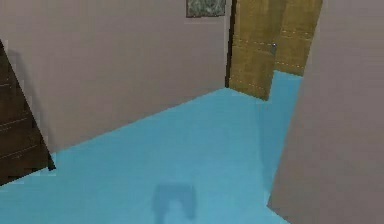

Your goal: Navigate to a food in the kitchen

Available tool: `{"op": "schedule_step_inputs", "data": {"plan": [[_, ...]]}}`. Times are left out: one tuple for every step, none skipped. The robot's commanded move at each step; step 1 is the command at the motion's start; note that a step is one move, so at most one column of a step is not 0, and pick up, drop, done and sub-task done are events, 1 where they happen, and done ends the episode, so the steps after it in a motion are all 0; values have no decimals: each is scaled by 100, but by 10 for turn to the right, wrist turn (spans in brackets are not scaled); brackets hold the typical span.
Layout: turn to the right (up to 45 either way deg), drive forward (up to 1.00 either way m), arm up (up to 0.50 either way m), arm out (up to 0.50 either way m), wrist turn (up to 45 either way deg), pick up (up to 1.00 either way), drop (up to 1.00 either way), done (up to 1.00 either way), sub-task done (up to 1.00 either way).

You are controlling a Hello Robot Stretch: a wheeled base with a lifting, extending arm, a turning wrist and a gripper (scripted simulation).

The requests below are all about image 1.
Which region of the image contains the dark brown wooden door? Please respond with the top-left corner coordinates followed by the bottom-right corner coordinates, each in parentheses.
top-left (0, 39), bottom-right (57, 187)

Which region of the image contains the grey framed wall picture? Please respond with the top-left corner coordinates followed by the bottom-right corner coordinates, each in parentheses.
top-left (185, 0), bottom-right (227, 19)

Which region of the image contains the light brown wooden door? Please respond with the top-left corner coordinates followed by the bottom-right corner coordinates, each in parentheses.
top-left (273, 0), bottom-right (324, 78)
top-left (225, 0), bottom-right (288, 102)

